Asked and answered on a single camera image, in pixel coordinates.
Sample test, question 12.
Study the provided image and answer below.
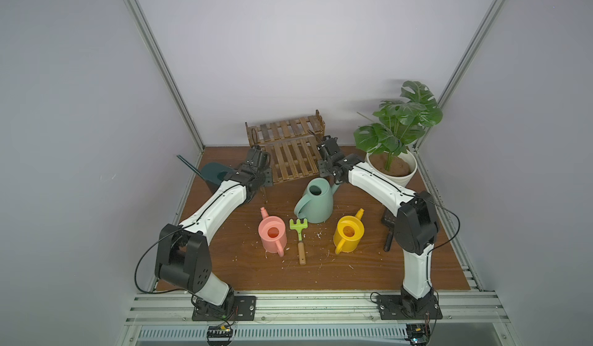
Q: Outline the dark teal watering can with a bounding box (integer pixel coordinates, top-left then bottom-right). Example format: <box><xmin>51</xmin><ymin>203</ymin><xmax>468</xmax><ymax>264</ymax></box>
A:
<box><xmin>176</xmin><ymin>154</ymin><xmax>233</xmax><ymax>194</ymax></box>

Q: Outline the wooden slatted shelf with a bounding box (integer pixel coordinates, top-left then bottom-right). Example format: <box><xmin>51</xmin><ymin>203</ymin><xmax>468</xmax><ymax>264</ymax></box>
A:
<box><xmin>246</xmin><ymin>111</ymin><xmax>325</xmax><ymax>184</ymax></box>

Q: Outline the light green watering can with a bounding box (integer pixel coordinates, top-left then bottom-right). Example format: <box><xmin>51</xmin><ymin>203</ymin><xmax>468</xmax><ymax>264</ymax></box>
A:
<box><xmin>293</xmin><ymin>178</ymin><xmax>340</xmax><ymax>224</ymax></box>

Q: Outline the pink watering can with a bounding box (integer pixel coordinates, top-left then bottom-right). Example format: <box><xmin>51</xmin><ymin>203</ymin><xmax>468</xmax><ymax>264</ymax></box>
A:
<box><xmin>258</xmin><ymin>207</ymin><xmax>287</xmax><ymax>257</ymax></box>

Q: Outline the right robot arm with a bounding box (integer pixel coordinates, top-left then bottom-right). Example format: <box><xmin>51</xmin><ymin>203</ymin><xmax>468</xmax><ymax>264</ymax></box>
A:
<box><xmin>317</xmin><ymin>135</ymin><xmax>439</xmax><ymax>301</ymax></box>

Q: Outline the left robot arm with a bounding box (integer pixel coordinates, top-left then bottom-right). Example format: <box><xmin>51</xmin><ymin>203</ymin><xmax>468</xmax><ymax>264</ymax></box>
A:
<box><xmin>154</xmin><ymin>146</ymin><xmax>271</xmax><ymax>307</ymax></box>

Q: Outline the yellow watering can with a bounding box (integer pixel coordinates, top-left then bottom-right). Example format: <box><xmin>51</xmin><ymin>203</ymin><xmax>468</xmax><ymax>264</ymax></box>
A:
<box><xmin>333</xmin><ymin>209</ymin><xmax>364</xmax><ymax>255</ymax></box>

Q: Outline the green toy rake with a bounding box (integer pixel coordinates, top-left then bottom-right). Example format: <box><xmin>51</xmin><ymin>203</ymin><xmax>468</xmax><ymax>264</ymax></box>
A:
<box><xmin>289</xmin><ymin>219</ymin><xmax>308</xmax><ymax>266</ymax></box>

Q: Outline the white ribbed plant pot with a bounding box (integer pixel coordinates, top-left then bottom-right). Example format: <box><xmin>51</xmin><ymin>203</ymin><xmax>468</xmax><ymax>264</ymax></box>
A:
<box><xmin>365</xmin><ymin>151</ymin><xmax>418</xmax><ymax>187</ymax></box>

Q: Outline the green monstera plant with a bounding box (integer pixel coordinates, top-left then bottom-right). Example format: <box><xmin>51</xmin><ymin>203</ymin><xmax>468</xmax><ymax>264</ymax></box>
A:
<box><xmin>354</xmin><ymin>80</ymin><xmax>443</xmax><ymax>157</ymax></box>

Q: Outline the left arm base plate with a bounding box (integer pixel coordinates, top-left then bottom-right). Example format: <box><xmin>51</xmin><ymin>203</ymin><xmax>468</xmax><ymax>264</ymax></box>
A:
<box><xmin>191</xmin><ymin>293</ymin><xmax>257</xmax><ymax>323</ymax></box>

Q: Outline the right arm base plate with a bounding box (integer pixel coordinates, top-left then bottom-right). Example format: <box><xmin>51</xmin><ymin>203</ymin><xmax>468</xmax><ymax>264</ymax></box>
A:
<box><xmin>373</xmin><ymin>293</ymin><xmax>443</xmax><ymax>321</ymax></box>

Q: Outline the aluminium front rail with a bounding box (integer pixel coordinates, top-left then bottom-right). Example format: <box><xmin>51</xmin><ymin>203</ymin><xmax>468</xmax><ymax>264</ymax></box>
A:
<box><xmin>124</xmin><ymin>290</ymin><xmax>510</xmax><ymax>325</ymax></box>

